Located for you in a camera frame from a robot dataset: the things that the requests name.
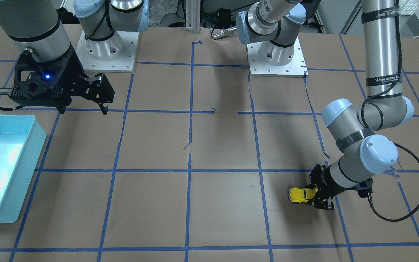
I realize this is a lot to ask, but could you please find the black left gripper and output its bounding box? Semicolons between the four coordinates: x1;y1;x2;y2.
310;164;335;210

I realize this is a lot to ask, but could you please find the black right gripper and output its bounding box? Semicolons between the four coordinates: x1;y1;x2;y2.
9;45;115;115

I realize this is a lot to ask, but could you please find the yellow beetle toy car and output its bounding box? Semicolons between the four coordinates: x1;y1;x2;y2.
289;187;318;205

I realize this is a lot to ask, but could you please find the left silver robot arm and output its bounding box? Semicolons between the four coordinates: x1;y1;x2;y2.
289;0;414;210

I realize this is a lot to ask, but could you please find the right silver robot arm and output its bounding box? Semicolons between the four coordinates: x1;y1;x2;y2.
0;0;149;114

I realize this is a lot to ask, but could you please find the teal plastic bin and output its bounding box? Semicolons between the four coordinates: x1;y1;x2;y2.
0;115;47;223

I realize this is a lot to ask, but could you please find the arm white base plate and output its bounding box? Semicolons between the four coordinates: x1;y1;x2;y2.
246;38;309;78
75;32;140;73

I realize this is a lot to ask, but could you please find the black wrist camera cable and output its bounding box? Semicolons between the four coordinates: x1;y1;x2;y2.
359;142;419;222

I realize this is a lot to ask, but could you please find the aluminium frame post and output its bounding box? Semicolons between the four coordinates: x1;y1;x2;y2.
183;0;201;34

